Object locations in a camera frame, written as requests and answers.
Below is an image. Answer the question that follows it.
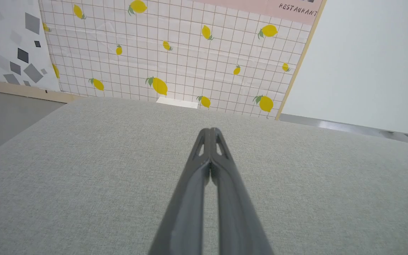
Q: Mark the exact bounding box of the grey geometric print panel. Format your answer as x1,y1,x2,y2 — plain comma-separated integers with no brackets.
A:
0,0,61,93

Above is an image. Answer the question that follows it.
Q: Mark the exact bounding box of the grey fabric sofa seat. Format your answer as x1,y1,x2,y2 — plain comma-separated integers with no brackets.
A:
0,96,408,255

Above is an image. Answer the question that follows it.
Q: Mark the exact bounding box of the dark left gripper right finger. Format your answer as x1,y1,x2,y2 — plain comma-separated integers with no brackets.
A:
211,127,274,255

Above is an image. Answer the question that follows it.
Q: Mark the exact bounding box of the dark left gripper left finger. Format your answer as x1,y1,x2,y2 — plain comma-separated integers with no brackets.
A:
148,128,211,255

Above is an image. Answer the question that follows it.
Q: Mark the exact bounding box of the lemon print grid partition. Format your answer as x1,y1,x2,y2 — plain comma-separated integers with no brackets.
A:
38,0,328,120

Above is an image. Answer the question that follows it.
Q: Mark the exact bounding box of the white rectangular box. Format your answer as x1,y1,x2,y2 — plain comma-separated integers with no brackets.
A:
156,96,199,109

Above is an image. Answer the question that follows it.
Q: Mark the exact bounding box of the white board with metal rail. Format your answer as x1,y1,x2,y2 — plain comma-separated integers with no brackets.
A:
278,0,408,150

